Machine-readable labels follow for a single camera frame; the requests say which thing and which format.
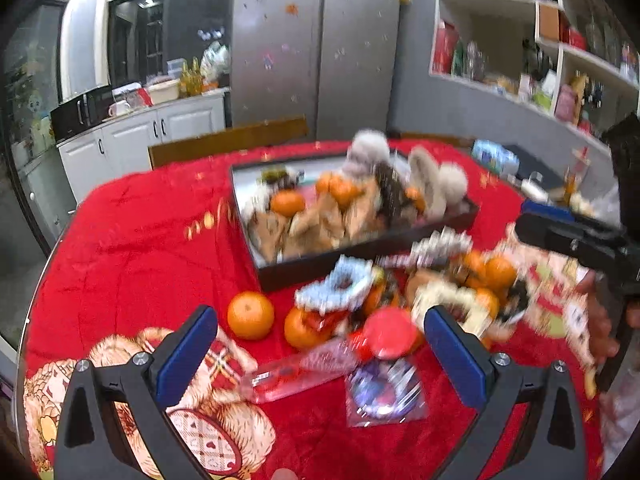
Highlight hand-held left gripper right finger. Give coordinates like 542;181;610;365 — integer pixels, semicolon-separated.
423;306;588;480

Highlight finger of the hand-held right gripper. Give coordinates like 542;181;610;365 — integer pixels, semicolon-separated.
514;199;628;286

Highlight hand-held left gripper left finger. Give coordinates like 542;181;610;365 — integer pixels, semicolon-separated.
54;304;220;480

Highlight black shallow box tray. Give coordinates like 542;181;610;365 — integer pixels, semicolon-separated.
228;148;482;294

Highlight person's right hand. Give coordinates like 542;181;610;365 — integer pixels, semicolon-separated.
576;269;640;362

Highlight cream fluffy hair clip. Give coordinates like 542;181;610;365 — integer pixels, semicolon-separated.
411;282;489;337

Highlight white charger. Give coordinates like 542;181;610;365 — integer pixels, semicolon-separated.
519;174;552;202

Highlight red round lid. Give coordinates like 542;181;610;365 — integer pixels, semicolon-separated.
361;308;426;359

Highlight black flat box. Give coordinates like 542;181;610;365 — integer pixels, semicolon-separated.
501;144;564;187

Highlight clear packet with purple item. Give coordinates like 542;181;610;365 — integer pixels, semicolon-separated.
344;359;430;429

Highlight blue printed tissue pack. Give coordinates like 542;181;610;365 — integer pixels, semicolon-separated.
471;139;522;174

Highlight silver white hair claw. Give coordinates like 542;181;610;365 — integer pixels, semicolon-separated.
409;227;474;267

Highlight red printed blanket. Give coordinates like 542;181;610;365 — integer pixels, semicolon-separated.
17;139;618;480

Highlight clear plastic bottle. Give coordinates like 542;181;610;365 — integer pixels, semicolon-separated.
239;339;372;405

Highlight beige fluffy hair clip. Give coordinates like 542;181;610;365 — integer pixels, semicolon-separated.
406;147;470;217

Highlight blue white scrunchie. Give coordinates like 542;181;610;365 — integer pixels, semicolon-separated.
294;254;375;315

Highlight wooden chair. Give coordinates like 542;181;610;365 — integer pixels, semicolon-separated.
394;132;477;150
148;115;309;171

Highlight white fluffy hair claw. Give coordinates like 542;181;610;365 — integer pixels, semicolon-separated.
244;179;275;217

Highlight brown fuzzy hair claw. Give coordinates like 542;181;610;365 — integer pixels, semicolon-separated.
374;159;417;227

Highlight purple white fluffy hair clip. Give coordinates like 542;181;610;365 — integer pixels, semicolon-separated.
346;129;392;179

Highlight white kitchen cabinet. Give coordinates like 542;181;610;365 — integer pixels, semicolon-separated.
56;92;229;202

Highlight red box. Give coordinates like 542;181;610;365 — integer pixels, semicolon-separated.
432;19;462;77

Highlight cream plastic basin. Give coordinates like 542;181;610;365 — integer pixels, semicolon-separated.
147;79;182;107

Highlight black microwave oven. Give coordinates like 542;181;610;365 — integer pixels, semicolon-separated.
49;84;114;142

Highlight yellow glass bottles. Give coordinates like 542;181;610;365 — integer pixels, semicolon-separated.
179;57;207;97

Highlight white plastic bag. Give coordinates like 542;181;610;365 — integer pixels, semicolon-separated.
199;42;233;89

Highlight silver refrigerator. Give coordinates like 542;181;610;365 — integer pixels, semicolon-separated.
227;0;402;144

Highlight white wall shelf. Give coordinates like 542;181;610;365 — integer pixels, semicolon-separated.
429;0;640;142

